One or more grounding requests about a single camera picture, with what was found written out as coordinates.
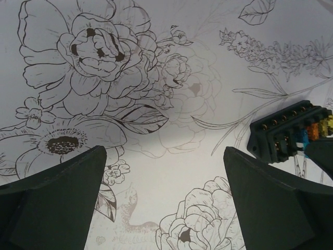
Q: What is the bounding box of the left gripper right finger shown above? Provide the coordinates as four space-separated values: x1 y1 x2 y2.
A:
224 147 332 249

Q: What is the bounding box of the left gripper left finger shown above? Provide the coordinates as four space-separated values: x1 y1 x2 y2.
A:
1 146 107 249

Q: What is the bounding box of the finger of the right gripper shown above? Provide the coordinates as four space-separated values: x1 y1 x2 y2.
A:
304 137 332 179

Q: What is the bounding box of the black fuse box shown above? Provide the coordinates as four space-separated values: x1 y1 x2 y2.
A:
247 100 332 164

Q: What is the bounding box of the floral printed table mat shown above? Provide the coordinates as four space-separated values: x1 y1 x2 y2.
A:
1 1 332 249

